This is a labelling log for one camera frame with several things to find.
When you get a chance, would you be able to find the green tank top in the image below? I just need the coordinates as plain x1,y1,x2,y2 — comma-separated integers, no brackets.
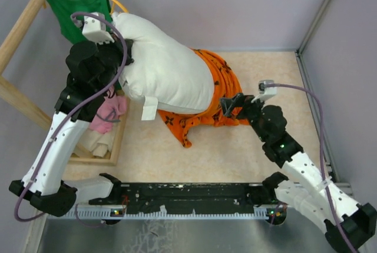
47,0,113,45

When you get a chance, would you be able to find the grey clothes hanger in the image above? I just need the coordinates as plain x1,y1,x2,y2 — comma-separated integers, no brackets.
96,109,121,124

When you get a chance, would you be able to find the pink cloth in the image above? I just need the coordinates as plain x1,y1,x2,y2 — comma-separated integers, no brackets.
89,86,127,134

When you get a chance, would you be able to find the orange patterned pillowcase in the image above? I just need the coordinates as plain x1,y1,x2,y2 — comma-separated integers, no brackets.
158,49,249,148

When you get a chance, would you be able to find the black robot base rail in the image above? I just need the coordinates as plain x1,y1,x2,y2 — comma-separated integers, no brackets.
89,182,278,215

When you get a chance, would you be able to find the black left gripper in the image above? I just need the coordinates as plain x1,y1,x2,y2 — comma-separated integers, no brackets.
90,29,133,93

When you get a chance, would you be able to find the wooden tray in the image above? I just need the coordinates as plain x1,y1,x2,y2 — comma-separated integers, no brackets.
69,111,127,165

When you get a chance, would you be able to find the white pillow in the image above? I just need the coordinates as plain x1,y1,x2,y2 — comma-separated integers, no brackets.
113,13,214,121

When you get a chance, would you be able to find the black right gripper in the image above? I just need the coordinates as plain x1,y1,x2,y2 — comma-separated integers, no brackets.
219,92,269,142

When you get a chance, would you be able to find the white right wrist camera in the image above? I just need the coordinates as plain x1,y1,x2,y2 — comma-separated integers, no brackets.
251,79,277,103

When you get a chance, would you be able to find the cream cloth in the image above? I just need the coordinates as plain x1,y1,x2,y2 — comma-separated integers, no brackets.
79,129,115,158

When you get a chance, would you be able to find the wooden clothes rack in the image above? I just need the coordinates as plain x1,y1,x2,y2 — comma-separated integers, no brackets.
0,0,89,159

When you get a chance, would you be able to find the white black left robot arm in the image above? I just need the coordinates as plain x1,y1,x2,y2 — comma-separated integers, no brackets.
9,39,134,221

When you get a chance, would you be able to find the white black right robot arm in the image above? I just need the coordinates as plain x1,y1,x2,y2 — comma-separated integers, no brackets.
220,93,376,252

